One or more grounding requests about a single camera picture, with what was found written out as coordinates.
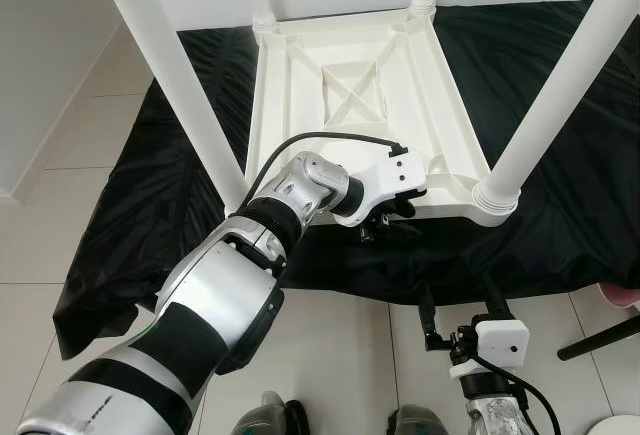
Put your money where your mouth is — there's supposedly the robot leg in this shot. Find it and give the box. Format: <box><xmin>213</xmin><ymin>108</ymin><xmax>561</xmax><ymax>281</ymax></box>
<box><xmin>388</xmin><ymin>405</ymin><xmax>471</xmax><ymax>435</ymax></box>
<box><xmin>232</xmin><ymin>392</ymin><xmax>311</xmax><ymax>435</ymax></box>

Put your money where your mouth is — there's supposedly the black metal table leg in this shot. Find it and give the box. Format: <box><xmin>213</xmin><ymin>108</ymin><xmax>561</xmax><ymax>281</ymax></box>
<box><xmin>557</xmin><ymin>315</ymin><xmax>640</xmax><ymax>361</ymax></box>

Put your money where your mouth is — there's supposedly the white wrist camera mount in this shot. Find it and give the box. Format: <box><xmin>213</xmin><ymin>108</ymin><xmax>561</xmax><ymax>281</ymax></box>
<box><xmin>448</xmin><ymin>320</ymin><xmax>531</xmax><ymax>384</ymax></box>
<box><xmin>355</xmin><ymin>147</ymin><xmax>426</xmax><ymax>218</ymax></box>

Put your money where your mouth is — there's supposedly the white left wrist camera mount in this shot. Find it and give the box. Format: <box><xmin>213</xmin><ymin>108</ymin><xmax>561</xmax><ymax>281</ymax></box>
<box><xmin>355</xmin><ymin>147</ymin><xmax>426</xmax><ymax>218</ymax></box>

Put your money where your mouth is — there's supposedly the robot right leg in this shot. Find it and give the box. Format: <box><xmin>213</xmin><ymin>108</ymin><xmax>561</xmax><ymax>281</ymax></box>
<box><xmin>388</xmin><ymin>405</ymin><xmax>471</xmax><ymax>435</ymax></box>

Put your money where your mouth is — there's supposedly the robot left leg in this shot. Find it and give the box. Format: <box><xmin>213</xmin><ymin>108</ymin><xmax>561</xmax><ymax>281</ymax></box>
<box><xmin>232</xmin><ymin>392</ymin><xmax>311</xmax><ymax>435</ymax></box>

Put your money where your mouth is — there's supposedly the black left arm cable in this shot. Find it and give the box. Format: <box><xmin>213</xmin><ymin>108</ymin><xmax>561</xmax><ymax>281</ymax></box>
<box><xmin>240</xmin><ymin>132</ymin><xmax>406</xmax><ymax>216</ymax></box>

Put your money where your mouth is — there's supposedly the pink plastic stool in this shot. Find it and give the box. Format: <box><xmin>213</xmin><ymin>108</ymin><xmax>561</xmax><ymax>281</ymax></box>
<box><xmin>598</xmin><ymin>285</ymin><xmax>640</xmax><ymax>308</ymax></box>

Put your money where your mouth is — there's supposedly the white round stool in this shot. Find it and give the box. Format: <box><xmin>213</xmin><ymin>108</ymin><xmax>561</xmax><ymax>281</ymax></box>
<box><xmin>585</xmin><ymin>413</ymin><xmax>640</xmax><ymax>435</ymax></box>

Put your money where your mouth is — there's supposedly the black tablecloth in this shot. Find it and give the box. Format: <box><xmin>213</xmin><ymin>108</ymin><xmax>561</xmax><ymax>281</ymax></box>
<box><xmin>52</xmin><ymin>0</ymin><xmax>640</xmax><ymax>361</ymax></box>

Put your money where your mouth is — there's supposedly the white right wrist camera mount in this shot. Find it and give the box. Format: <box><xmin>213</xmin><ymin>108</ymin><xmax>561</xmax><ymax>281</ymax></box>
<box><xmin>448</xmin><ymin>320</ymin><xmax>531</xmax><ymax>384</ymax></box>

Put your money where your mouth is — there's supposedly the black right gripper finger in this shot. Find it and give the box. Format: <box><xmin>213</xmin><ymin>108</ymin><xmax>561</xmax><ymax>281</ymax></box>
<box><xmin>418</xmin><ymin>285</ymin><xmax>447</xmax><ymax>352</ymax></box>
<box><xmin>483</xmin><ymin>275</ymin><xmax>512</xmax><ymax>327</ymax></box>

